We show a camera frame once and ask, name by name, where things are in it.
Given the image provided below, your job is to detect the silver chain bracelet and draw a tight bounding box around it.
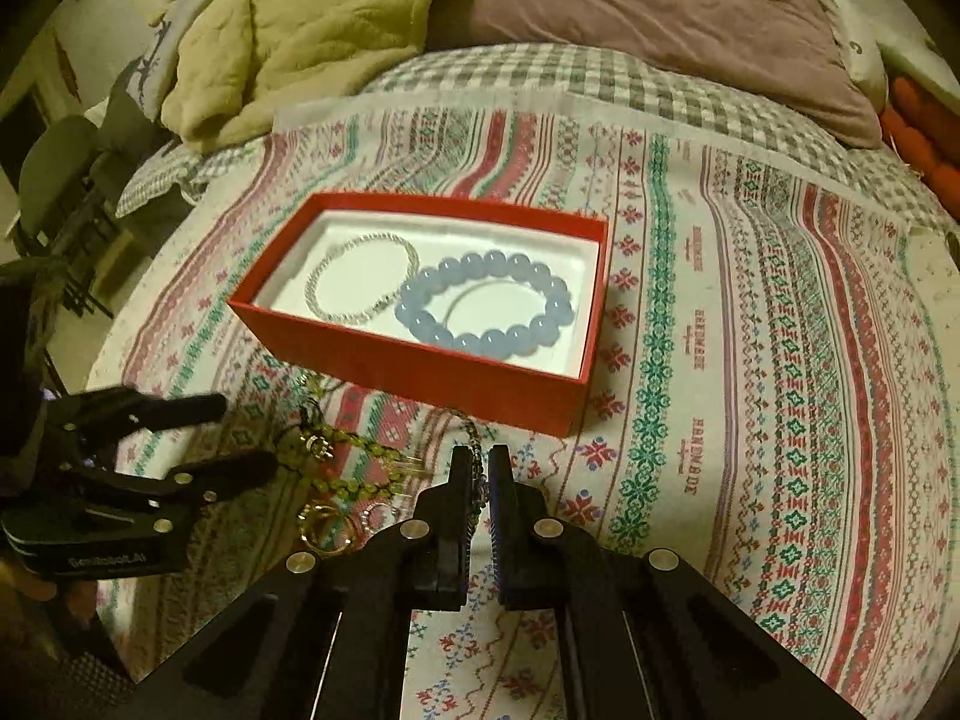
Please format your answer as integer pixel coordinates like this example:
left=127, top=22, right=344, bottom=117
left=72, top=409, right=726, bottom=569
left=304, top=235, right=422, bottom=327

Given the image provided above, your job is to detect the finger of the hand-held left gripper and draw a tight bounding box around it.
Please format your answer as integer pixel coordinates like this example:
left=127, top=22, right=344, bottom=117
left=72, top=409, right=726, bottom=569
left=52, top=390, right=229, bottom=460
left=96, top=452, right=278, bottom=520

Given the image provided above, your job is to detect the orange plush toy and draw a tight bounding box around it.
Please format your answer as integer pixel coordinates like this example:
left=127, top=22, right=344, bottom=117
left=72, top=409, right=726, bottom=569
left=880, top=79, right=960, bottom=220

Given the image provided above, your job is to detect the grey checked bed sheet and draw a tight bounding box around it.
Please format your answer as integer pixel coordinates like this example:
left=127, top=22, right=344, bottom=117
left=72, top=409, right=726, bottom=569
left=116, top=45, right=960, bottom=241

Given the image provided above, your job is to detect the deer print pillow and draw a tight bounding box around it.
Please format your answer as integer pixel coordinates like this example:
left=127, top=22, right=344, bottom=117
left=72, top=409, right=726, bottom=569
left=122, top=0, right=227, bottom=126

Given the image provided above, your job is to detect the beige quilted blanket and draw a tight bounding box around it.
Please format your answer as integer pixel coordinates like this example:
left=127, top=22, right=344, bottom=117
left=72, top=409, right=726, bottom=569
left=161, top=0, right=520, bottom=155

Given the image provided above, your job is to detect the green bead necklace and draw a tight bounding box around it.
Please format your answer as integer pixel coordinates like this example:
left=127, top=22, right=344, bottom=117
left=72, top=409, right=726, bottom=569
left=281, top=373, right=434, bottom=502

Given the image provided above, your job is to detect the red jewelry box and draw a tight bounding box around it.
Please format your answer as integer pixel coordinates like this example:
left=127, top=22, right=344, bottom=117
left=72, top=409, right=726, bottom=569
left=227, top=193, right=610, bottom=437

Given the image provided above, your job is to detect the patterned embroidered cloth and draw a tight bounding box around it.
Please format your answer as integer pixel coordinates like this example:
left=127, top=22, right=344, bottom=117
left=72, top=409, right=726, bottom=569
left=86, top=106, right=960, bottom=720

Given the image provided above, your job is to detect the thin silver chain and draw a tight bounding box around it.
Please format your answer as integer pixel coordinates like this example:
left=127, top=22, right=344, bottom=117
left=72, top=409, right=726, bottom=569
left=448, top=409, right=490, bottom=537

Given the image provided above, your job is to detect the mauve pillow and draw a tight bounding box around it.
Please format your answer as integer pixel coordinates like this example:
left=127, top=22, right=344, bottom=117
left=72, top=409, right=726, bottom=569
left=457, top=0, right=884, bottom=151

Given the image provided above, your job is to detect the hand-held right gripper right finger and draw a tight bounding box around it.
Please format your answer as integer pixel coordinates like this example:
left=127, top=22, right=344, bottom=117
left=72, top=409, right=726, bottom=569
left=487, top=445, right=863, bottom=720

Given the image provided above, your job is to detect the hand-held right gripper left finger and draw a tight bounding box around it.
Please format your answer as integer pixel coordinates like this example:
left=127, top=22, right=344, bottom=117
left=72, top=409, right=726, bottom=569
left=127, top=445, right=475, bottom=720

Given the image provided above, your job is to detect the person's left hand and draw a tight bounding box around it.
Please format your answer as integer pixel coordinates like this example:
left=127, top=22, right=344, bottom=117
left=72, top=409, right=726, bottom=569
left=0, top=551, right=100, bottom=617

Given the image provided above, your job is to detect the gold ring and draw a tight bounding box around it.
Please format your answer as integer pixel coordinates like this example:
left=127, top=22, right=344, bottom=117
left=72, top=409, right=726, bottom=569
left=298, top=502, right=362, bottom=554

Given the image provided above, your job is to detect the white pillow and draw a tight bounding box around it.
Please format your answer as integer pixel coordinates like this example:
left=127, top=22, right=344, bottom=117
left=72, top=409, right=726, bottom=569
left=806, top=0, right=891, bottom=95

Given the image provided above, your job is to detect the blue bead bracelet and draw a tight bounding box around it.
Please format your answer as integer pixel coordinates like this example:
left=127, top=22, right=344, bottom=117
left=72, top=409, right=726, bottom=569
left=395, top=250, right=575, bottom=357

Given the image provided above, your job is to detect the dark chair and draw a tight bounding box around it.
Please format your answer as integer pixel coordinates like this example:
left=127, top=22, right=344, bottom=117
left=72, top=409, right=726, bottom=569
left=13, top=114, right=130, bottom=317

